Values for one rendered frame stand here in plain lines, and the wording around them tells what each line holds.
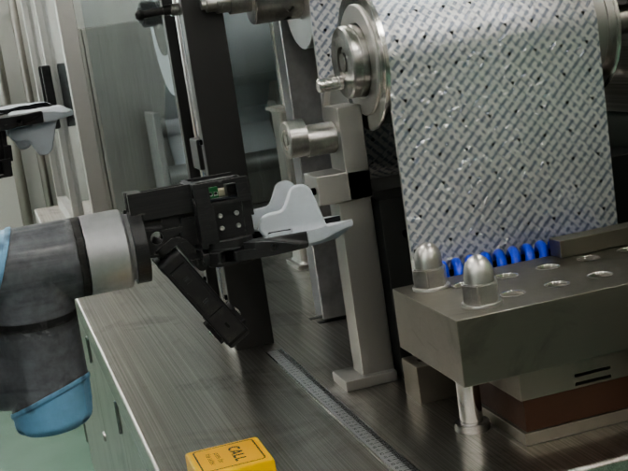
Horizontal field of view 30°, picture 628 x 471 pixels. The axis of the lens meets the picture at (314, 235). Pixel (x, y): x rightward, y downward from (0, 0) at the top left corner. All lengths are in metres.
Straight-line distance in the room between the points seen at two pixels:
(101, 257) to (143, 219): 0.06
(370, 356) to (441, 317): 0.26
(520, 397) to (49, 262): 0.44
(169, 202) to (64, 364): 0.18
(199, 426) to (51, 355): 0.22
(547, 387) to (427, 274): 0.16
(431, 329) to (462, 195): 0.19
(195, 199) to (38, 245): 0.15
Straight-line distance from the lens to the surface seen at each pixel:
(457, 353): 1.02
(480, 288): 1.03
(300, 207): 1.11
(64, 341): 1.10
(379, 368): 1.29
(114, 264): 1.08
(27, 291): 1.08
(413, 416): 1.18
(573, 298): 1.05
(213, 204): 1.09
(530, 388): 1.06
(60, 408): 1.11
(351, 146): 1.24
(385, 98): 1.17
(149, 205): 1.10
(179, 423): 1.27
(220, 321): 1.13
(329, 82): 1.22
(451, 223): 1.20
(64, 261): 1.08
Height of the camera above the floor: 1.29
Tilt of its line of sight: 10 degrees down
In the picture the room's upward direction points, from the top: 8 degrees counter-clockwise
